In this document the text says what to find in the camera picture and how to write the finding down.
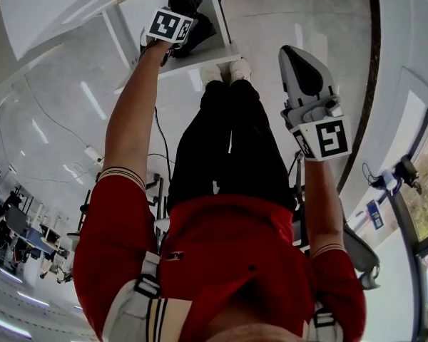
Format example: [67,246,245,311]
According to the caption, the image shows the white power strip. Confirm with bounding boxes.
[84,146,104,163]

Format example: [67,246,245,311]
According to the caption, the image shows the person's red shirt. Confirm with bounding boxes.
[73,166,367,342]

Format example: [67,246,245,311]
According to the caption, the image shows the blue and white gadget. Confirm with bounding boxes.
[381,169,400,192]

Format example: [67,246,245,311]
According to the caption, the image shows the person's left forearm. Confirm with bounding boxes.
[101,41,173,177]

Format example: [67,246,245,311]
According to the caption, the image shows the blue box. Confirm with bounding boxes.
[366,199,383,231]

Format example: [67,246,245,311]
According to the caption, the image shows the person's right white shoe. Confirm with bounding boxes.
[229,58,253,83]

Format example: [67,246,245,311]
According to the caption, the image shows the person's right forearm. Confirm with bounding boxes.
[302,155,346,254]

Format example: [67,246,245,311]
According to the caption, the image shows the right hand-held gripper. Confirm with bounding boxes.
[278,45,353,162]

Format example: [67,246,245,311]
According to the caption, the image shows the person's white shoe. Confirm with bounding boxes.
[229,58,253,83]
[199,64,224,87]

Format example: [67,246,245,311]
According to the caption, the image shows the white chest harness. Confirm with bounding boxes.
[102,250,345,342]

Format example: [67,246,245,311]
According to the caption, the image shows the person's left white shoe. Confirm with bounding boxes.
[199,64,224,87]

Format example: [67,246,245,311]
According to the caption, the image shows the black device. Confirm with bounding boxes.
[399,155,424,194]

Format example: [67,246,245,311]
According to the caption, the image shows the black floor cable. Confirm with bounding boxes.
[153,105,175,181]

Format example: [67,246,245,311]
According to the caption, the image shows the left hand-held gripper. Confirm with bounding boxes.
[138,7,200,59]

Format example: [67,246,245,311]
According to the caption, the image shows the person's black trousers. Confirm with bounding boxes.
[166,78,297,215]

